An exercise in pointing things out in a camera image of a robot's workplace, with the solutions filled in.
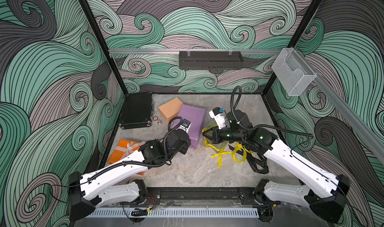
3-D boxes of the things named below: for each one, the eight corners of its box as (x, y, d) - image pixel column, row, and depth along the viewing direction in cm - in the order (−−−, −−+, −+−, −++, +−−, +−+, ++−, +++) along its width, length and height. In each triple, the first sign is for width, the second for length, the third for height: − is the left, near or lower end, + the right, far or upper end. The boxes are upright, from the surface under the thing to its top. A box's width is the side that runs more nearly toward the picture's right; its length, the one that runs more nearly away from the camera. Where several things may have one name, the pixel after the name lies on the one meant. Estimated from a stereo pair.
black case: (122, 130, 100) (118, 125, 95) (127, 99, 119) (125, 93, 114) (153, 126, 102) (151, 121, 97) (154, 96, 121) (152, 91, 116)
